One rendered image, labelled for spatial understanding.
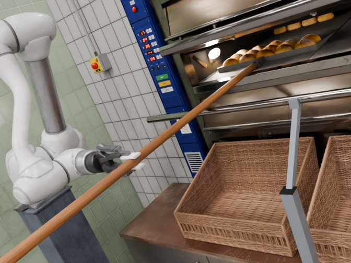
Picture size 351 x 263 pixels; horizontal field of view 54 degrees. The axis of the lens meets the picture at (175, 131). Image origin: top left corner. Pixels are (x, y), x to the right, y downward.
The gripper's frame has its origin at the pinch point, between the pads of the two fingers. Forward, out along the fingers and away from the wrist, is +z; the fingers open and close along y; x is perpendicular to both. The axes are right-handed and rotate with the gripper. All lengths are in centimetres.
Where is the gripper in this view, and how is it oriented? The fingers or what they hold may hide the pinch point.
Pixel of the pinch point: (132, 160)
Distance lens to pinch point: 108.8
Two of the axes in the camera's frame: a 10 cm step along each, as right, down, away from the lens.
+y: 3.5, 8.9, 3.0
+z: 7.4, -0.7, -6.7
